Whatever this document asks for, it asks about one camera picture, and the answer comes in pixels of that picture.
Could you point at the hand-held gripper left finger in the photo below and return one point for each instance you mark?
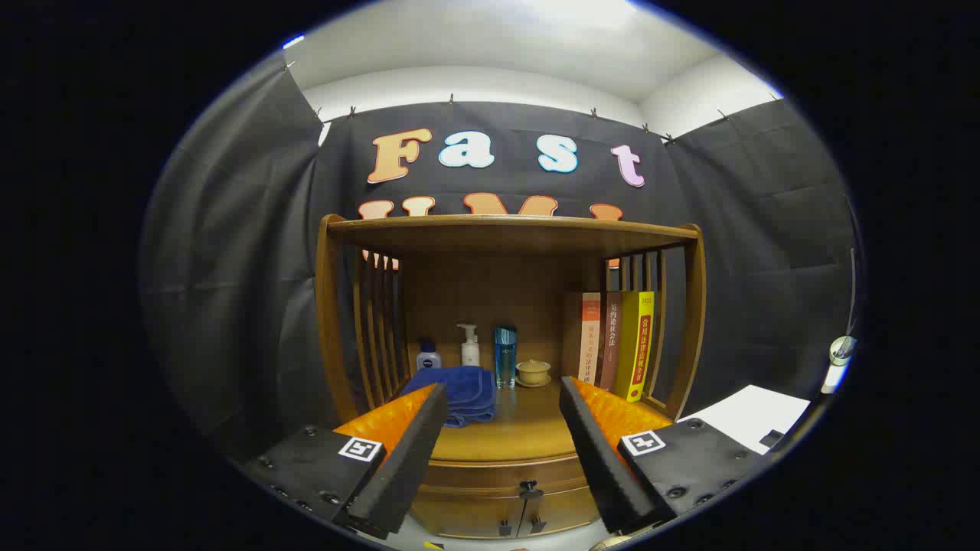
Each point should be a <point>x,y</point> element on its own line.
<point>406,467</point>

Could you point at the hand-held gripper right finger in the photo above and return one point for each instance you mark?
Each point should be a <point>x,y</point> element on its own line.
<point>605,467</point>

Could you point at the wooden drawer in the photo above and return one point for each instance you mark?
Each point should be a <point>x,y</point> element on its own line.
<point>475,476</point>

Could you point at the black drawer knob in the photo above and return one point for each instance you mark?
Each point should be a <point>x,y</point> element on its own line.
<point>527,490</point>

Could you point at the wooden countertop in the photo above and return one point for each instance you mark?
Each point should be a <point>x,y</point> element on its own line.
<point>528,428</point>

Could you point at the white side cabinet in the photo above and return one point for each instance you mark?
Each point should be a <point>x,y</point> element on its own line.
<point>746,417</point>

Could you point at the wooden cabinet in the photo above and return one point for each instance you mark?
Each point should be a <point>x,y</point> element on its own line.
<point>490,291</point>

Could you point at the folded blue towel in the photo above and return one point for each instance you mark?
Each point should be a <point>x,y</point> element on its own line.
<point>467,390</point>

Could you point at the small white blue-capped bottle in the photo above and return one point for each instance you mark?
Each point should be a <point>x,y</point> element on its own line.
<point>428,357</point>

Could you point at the beige lidded tea cup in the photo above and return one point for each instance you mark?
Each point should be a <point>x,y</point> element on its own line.
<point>532,373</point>

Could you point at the yellow book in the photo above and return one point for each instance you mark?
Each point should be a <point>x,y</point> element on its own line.
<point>635,344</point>

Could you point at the brown book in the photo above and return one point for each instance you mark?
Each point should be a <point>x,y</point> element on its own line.
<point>610,340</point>

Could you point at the orange-spined book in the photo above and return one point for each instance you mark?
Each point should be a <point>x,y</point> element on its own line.
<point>589,337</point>

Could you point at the white pump bottle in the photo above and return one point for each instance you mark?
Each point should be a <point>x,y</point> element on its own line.
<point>469,350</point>

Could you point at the blue glass bottle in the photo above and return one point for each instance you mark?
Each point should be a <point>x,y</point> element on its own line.
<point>504,356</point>

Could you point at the white device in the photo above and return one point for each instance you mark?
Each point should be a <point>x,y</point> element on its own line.
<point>838,360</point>

